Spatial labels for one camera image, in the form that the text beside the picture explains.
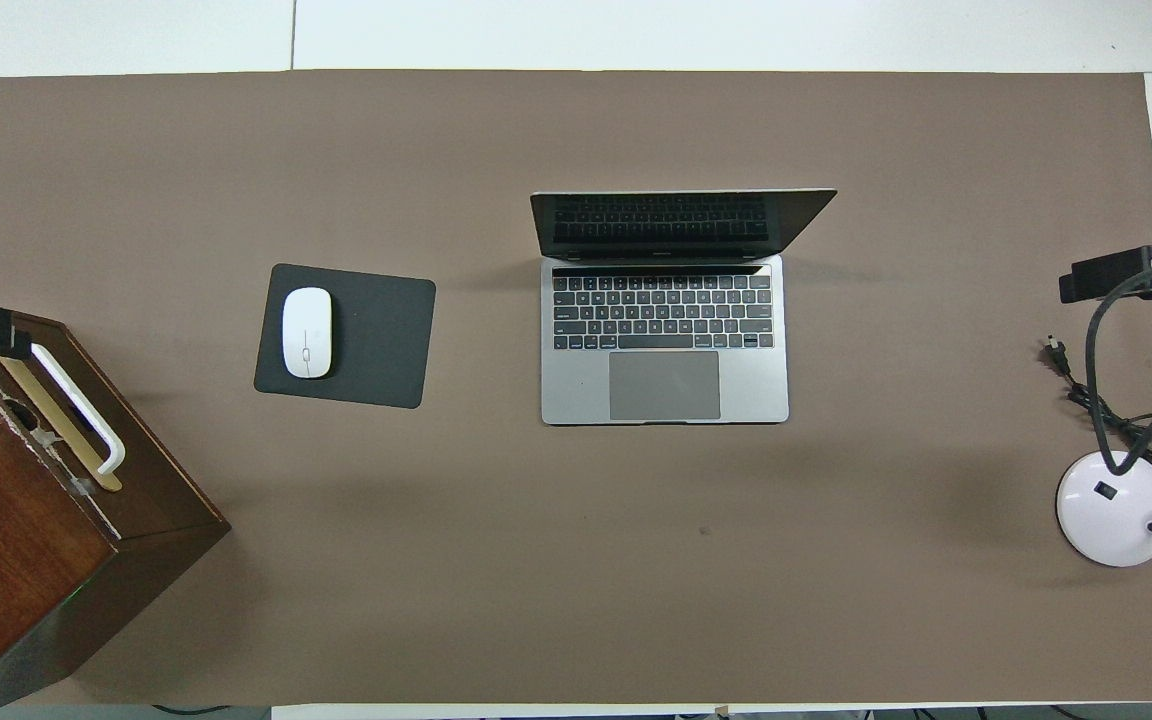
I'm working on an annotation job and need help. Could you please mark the black lamp power cord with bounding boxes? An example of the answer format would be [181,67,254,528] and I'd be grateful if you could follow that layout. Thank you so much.
[1041,338,1152,466]

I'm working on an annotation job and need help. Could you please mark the white computer mouse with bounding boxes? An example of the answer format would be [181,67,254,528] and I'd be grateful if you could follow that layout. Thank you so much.
[282,287,334,380]

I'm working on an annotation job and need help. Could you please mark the brown table mat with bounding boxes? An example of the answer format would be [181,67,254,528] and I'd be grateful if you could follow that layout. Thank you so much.
[0,70,1152,706]

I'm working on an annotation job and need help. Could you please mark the white desk lamp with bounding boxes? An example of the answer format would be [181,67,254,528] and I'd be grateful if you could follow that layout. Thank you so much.
[1056,357,1152,568]

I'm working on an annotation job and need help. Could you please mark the dark wooden box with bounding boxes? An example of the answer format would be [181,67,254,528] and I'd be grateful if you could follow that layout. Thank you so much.
[0,310,232,717]

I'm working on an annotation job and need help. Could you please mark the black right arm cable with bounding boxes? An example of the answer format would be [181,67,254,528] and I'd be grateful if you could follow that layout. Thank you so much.
[1084,250,1152,477]

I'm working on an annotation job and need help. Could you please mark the gold handle plate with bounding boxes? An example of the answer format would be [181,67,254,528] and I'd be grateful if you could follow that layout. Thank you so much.
[0,355,124,493]

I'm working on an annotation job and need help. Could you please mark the white box handle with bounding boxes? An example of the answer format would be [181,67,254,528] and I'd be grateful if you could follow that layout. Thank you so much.
[29,343,127,476]

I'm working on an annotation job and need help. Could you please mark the black mouse pad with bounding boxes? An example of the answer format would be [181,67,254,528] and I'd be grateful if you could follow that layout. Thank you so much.
[254,263,437,410]

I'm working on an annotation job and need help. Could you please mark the silver grey laptop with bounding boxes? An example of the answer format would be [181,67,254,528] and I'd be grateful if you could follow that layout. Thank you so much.
[530,188,838,426]

